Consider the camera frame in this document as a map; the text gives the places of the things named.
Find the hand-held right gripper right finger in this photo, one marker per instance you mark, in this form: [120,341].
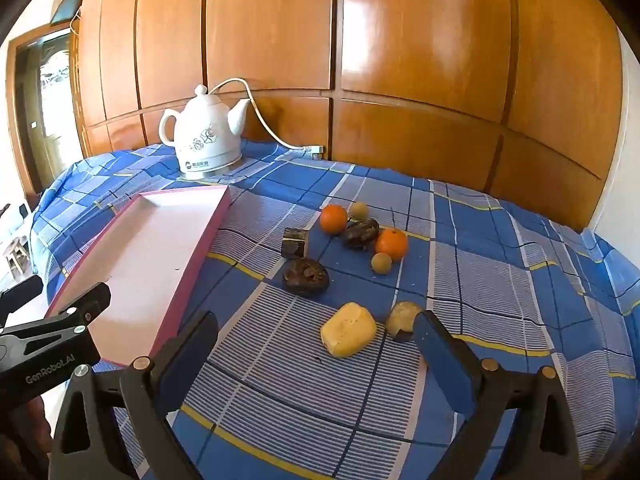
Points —
[440,360]

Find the person's left forearm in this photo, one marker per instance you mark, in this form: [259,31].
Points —
[22,440]

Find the wooden door frame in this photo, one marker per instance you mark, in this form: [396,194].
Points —
[20,110]

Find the yellow peeled fruit chunk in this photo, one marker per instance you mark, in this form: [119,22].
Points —
[348,330]

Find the dark brown oval pastry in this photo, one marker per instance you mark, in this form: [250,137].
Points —
[305,275]

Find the white ceramic electric kettle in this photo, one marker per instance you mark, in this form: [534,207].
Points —
[205,130]

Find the pink-rimmed white tray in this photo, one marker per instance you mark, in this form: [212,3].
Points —
[140,260]

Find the dark brown round pastry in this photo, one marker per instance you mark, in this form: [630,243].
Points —
[361,233]

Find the blue plaid cloth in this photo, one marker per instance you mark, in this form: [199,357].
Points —
[475,260]

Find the small tan round fruit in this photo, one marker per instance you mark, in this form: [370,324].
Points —
[381,263]
[358,211]

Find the orange with long stem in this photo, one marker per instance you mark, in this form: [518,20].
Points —
[392,245]

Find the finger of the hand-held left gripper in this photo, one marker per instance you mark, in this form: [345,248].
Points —
[80,302]
[20,290]

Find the small wooden stool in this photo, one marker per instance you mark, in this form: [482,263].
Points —
[15,256]

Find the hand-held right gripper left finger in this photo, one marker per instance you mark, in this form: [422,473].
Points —
[186,360]

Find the silver kettle base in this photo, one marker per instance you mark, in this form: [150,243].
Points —
[210,172]

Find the dark brown cube piece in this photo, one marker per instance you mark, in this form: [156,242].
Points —
[295,243]

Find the stemless orange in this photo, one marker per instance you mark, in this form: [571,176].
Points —
[333,219]

